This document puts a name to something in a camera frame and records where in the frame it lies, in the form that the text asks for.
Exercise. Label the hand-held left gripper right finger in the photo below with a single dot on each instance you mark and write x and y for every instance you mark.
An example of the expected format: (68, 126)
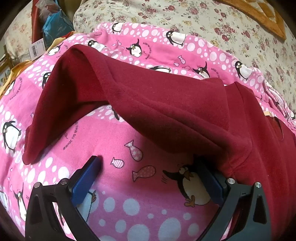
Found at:
(208, 180)

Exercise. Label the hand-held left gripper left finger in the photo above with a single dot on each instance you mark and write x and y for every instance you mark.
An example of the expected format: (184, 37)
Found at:
(86, 178)

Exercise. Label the maroon fleece garment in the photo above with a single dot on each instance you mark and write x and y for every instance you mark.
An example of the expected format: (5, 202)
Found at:
(166, 104)

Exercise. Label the pink penguin print blanket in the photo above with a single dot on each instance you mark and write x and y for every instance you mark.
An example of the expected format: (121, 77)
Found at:
(129, 197)

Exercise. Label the white barcode tag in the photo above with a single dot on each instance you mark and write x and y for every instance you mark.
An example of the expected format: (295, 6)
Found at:
(35, 47)

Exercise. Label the blue plastic bag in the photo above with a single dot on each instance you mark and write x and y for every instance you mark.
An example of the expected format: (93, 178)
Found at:
(56, 27)

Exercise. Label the floral pillow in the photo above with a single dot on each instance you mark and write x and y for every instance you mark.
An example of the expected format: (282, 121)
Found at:
(19, 37)

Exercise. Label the floral bedsheet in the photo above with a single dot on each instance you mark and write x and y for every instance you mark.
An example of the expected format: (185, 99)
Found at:
(208, 20)

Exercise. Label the orange checkered plush mat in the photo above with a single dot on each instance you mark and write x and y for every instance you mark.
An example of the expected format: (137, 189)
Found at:
(259, 16)

